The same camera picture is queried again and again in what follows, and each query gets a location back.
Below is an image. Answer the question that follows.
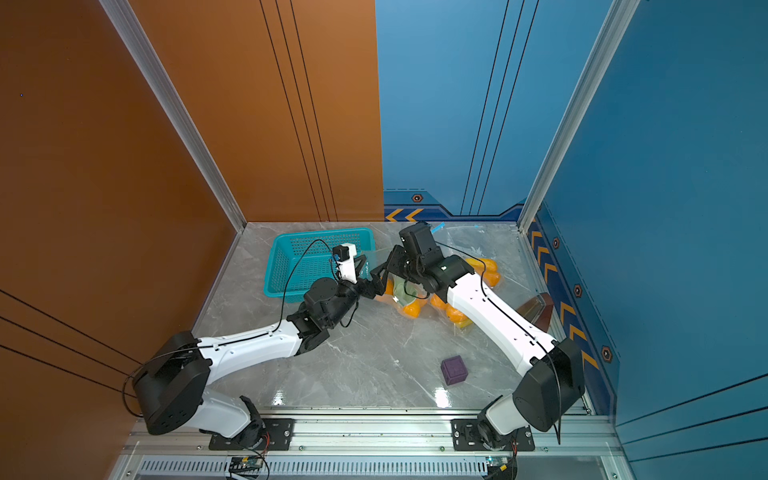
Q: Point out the large orange mango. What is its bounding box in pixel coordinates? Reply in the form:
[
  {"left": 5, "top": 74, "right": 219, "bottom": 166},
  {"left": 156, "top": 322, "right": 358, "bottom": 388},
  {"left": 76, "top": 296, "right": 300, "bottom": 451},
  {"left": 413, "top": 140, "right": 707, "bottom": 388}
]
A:
[{"left": 467, "top": 258, "right": 502, "bottom": 288}]

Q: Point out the orange mango later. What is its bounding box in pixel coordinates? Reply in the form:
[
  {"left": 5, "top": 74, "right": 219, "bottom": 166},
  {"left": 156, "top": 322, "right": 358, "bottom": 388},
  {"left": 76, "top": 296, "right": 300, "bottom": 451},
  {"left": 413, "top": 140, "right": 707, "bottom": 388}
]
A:
[{"left": 445, "top": 305, "right": 472, "bottom": 329}]

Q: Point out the clear bags stack green print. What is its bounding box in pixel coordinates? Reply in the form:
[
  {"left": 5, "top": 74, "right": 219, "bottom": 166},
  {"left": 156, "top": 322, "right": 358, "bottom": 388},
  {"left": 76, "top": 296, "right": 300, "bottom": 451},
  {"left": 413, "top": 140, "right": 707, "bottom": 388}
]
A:
[{"left": 376, "top": 255, "right": 429, "bottom": 317}]

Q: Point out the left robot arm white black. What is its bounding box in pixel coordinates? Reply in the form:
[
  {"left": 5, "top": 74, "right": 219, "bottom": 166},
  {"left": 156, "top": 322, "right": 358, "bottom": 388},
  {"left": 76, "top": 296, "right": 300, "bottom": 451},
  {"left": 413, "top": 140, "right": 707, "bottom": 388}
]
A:
[{"left": 132, "top": 266, "right": 388, "bottom": 449}]

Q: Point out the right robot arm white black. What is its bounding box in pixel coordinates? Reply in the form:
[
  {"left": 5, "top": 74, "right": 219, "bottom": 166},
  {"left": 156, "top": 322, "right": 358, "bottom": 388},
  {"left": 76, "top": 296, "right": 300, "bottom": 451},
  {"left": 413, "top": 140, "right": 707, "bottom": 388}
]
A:
[{"left": 382, "top": 222, "right": 586, "bottom": 450}]

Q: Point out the teal plastic basket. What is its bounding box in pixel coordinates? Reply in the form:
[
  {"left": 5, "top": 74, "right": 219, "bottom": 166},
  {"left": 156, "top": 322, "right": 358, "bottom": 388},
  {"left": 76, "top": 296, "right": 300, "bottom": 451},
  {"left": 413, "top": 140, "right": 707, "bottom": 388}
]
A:
[{"left": 264, "top": 228, "right": 376, "bottom": 303}]

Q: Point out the purple cube box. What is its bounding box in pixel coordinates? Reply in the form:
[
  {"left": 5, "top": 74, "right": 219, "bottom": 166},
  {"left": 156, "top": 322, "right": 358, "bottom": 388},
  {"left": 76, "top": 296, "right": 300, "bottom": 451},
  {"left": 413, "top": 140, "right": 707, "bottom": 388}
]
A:
[{"left": 440, "top": 355, "right": 468, "bottom": 386}]

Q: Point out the dark red box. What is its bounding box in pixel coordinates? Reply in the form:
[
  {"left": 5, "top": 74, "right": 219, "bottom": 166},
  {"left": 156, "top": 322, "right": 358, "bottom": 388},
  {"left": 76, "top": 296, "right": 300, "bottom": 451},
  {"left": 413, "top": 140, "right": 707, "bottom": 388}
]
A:
[{"left": 516, "top": 293, "right": 554, "bottom": 332}]

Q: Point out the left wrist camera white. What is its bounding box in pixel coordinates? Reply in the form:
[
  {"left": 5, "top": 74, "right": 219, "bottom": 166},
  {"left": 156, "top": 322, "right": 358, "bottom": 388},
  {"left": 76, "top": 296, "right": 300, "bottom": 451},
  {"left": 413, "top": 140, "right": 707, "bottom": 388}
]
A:
[{"left": 332, "top": 243, "right": 358, "bottom": 284}]

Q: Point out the aluminium rail front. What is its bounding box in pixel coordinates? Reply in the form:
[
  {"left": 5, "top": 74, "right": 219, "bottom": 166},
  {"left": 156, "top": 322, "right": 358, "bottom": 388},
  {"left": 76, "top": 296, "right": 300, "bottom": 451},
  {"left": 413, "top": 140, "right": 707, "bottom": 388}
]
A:
[{"left": 121, "top": 409, "right": 623, "bottom": 457}]

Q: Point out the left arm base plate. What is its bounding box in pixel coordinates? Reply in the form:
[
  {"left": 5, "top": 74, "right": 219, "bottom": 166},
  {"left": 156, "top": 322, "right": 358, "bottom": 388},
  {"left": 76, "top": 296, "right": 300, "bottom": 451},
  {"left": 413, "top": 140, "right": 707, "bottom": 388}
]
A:
[{"left": 208, "top": 418, "right": 295, "bottom": 453}]

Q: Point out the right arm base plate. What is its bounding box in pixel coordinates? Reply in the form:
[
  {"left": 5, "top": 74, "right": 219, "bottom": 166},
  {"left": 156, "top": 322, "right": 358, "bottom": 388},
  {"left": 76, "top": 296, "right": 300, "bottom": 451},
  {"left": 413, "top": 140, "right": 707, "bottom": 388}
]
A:
[{"left": 450, "top": 419, "right": 535, "bottom": 452}]

